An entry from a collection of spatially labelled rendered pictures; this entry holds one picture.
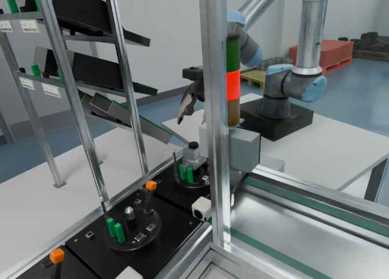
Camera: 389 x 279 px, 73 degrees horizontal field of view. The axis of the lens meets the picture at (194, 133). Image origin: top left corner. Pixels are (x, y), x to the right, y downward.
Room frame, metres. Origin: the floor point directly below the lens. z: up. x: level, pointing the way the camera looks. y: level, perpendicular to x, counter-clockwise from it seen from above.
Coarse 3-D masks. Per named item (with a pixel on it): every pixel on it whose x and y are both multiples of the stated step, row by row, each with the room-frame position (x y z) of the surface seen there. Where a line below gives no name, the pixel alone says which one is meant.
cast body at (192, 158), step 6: (192, 144) 0.67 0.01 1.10; (198, 144) 0.66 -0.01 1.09; (186, 150) 0.65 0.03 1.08; (192, 150) 0.65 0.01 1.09; (198, 150) 0.65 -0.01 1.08; (186, 156) 0.65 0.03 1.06; (192, 156) 0.64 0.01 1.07; (198, 156) 0.65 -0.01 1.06; (186, 162) 0.65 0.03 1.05; (192, 162) 0.63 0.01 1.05; (198, 162) 0.65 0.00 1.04; (192, 168) 0.63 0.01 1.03
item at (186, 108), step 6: (186, 96) 0.73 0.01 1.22; (192, 96) 0.73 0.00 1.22; (186, 102) 0.71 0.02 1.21; (192, 102) 0.71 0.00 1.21; (180, 108) 0.71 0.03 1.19; (186, 108) 0.71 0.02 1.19; (192, 108) 0.74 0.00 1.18; (180, 114) 0.70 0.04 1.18; (186, 114) 0.72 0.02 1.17; (192, 114) 0.74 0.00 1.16; (180, 120) 0.69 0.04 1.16
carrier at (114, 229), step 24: (120, 216) 0.51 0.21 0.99; (144, 216) 0.50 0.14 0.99; (168, 216) 0.51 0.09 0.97; (72, 240) 0.46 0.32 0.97; (96, 240) 0.46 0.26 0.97; (120, 240) 0.42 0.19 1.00; (144, 240) 0.43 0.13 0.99; (168, 240) 0.44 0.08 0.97; (96, 264) 0.39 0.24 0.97; (120, 264) 0.39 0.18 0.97; (144, 264) 0.38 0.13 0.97
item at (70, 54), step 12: (72, 60) 0.71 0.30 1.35; (84, 60) 0.72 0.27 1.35; (96, 60) 0.74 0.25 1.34; (72, 72) 0.69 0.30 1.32; (84, 72) 0.71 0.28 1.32; (96, 72) 0.73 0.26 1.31; (108, 72) 0.76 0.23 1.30; (96, 84) 0.73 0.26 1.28; (108, 84) 0.75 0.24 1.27; (120, 84) 0.77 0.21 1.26
